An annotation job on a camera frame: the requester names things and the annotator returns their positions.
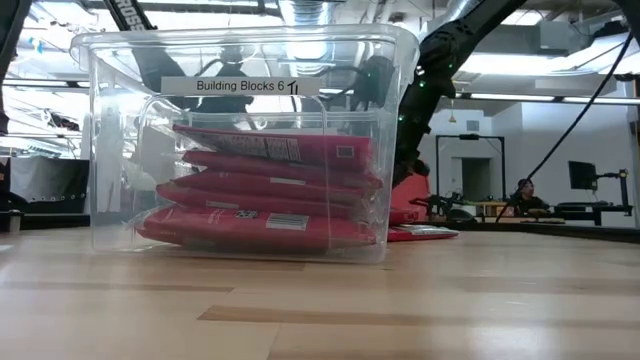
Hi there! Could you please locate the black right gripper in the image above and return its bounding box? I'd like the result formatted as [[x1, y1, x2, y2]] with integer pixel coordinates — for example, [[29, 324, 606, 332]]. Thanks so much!
[[392, 79, 441, 189]]

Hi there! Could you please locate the clear plastic storage bin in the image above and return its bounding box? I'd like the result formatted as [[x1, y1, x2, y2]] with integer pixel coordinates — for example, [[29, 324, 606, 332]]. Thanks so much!
[[69, 23, 420, 265]]

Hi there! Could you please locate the small wooden box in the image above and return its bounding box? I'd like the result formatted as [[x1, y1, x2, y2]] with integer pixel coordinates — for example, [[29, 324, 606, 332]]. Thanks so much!
[[472, 201, 510, 219]]

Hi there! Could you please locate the black aluminium table frame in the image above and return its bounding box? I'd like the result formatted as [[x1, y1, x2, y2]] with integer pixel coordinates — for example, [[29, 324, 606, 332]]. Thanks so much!
[[389, 219, 640, 245]]

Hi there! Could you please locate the black computer monitor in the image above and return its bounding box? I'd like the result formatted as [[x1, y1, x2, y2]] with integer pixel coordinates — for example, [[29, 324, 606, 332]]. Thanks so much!
[[568, 160, 599, 191]]

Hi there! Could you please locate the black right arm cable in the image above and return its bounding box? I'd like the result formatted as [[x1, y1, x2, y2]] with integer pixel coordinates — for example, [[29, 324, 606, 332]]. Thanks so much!
[[493, 29, 640, 224]]

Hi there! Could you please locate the black cloth covered table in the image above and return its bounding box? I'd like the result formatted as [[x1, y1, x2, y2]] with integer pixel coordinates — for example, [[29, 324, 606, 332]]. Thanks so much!
[[9, 157, 91, 214]]

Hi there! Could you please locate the small grey cup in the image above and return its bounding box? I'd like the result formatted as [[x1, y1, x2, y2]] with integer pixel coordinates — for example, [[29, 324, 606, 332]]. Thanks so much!
[[0, 209, 24, 234]]

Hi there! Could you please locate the bright ceiling skylight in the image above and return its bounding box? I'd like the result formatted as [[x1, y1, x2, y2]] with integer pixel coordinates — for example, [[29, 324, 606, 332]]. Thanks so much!
[[499, 9, 546, 26]]

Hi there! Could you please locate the long ceiling light strip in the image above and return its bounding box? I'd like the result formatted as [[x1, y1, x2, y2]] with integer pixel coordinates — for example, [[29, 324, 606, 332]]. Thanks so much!
[[469, 92, 640, 105]]

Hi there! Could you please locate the wide ceiling light panel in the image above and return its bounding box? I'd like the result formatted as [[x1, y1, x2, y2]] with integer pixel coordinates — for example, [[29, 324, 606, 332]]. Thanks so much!
[[457, 52, 589, 77]]

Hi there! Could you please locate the silver ventilation duct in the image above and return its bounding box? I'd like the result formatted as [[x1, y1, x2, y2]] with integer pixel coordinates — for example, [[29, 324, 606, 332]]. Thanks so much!
[[429, 0, 476, 26]]

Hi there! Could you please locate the person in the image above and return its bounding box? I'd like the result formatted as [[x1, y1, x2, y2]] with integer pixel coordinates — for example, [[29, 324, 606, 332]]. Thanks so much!
[[508, 177, 551, 217]]

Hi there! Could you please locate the black metal gantry frame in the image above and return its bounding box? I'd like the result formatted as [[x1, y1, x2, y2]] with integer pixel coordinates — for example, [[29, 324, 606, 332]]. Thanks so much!
[[434, 133, 506, 221]]

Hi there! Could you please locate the black desk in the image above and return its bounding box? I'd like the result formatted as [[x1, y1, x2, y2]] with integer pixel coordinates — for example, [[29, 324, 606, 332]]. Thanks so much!
[[549, 202, 635, 227]]

